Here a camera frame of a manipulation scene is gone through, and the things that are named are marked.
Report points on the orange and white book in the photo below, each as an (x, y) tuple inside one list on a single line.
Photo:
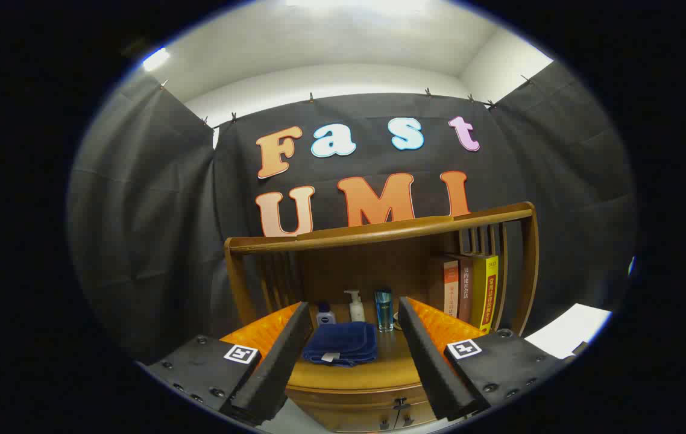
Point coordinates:
[(450, 289)]

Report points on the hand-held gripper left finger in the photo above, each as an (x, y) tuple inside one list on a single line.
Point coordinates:
[(276, 367)]

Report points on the blue folded towel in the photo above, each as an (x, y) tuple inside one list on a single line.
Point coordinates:
[(343, 340)]

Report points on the ceiling light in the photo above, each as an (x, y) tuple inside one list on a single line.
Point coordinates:
[(156, 58)]

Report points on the black drawer knob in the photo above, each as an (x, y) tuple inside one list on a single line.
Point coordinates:
[(401, 402)]

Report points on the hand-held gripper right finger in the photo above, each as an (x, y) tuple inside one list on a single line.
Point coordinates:
[(433, 367)]

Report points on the brown book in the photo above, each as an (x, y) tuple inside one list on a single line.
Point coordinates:
[(465, 295)]

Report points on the yellow book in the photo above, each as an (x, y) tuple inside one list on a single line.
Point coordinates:
[(486, 295)]

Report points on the blue glass bottle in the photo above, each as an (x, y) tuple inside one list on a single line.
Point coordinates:
[(384, 310)]

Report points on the small white blue-capped bottle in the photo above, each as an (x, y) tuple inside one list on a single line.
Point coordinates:
[(325, 316)]

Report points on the wooden countertop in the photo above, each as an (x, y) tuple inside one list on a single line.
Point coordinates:
[(355, 377)]

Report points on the wooden cabinet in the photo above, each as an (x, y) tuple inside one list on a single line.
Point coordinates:
[(355, 265)]

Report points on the white pump bottle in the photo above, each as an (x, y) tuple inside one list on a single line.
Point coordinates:
[(356, 312)]

